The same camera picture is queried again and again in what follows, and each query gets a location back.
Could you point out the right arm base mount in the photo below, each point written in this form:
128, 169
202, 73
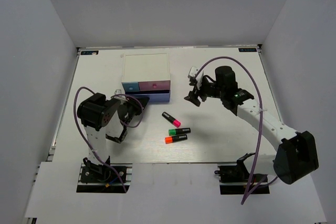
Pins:
233, 181

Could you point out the pink highlighter marker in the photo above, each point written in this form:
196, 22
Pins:
171, 119

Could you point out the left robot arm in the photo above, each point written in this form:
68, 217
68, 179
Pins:
107, 119

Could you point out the table label sticker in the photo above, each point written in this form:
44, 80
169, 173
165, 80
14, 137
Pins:
247, 49
89, 52

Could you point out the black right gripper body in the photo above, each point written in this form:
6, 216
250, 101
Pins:
210, 89

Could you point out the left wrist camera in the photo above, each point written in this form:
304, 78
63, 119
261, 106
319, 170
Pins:
118, 94

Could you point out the orange highlighter marker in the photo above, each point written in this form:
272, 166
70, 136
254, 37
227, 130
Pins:
176, 138

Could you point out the right table label sticker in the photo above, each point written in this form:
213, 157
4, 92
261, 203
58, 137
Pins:
247, 49

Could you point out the cream drawer cabinet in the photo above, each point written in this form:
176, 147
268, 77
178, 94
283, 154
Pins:
146, 67

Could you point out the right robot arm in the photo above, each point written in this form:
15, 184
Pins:
296, 153

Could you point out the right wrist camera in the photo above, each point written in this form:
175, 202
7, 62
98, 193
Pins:
194, 73

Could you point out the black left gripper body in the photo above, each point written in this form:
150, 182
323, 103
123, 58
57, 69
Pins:
134, 109

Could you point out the left table label sticker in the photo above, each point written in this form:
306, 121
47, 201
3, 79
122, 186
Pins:
89, 52

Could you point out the pink drawer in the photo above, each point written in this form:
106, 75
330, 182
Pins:
154, 85

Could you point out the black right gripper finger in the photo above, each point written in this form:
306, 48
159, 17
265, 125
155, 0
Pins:
194, 99
193, 82

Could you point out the green highlighter marker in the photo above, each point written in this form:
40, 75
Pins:
181, 131

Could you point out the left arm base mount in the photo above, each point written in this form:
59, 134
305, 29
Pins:
109, 183

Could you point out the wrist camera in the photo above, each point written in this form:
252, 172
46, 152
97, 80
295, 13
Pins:
118, 94
194, 73

